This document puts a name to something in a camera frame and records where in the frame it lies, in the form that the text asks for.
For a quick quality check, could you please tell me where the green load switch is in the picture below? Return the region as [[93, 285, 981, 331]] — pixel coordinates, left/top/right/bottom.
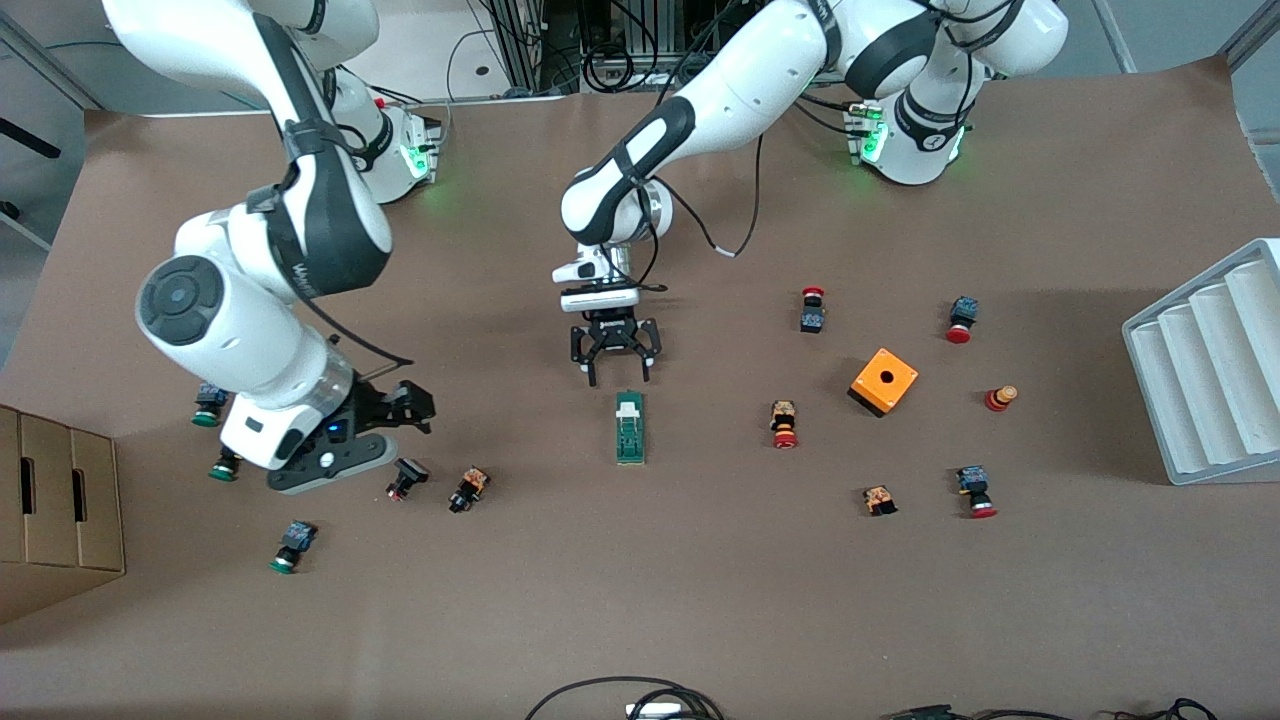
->
[[614, 391, 648, 467]]

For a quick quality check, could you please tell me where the black square push button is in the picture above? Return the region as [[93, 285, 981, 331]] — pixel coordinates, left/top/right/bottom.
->
[[385, 457, 430, 502]]

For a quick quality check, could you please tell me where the black selector with orange block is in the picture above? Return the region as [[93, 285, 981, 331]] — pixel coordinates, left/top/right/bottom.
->
[[448, 465, 492, 515]]

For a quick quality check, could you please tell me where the cardboard box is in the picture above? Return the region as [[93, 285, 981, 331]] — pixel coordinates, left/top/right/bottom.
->
[[0, 404, 127, 626]]

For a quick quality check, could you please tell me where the black rod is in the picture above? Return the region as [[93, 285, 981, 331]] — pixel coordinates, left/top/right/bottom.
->
[[0, 118, 61, 159]]

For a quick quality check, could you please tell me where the light grey ribbed tray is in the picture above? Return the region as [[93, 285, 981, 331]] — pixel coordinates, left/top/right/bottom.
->
[[1121, 238, 1280, 487]]

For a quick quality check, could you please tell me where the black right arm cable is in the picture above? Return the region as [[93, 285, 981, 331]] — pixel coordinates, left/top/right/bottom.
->
[[295, 295, 416, 381]]

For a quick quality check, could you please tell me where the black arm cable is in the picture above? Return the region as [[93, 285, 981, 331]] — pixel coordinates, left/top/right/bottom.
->
[[630, 135, 766, 296], [295, 295, 416, 381]]

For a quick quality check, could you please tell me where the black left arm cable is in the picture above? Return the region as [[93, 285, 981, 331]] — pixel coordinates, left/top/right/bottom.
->
[[630, 135, 766, 296]]

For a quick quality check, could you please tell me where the orange button enclosure box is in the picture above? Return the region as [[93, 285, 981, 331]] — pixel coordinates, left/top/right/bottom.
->
[[847, 347, 920, 419]]

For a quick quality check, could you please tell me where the equipment rack with cables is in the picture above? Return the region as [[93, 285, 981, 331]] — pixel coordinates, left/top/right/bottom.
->
[[478, 0, 791, 96]]

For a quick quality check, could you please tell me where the black cable loop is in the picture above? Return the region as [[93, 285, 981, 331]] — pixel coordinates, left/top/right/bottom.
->
[[524, 676, 726, 720]]

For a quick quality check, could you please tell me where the black cable bundle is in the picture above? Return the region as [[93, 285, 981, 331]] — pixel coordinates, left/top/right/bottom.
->
[[883, 697, 1221, 720]]

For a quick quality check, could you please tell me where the aluminium frame bar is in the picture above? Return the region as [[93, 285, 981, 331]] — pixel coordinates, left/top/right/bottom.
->
[[1090, 0, 1141, 73], [0, 15, 106, 111], [1215, 0, 1280, 71]]

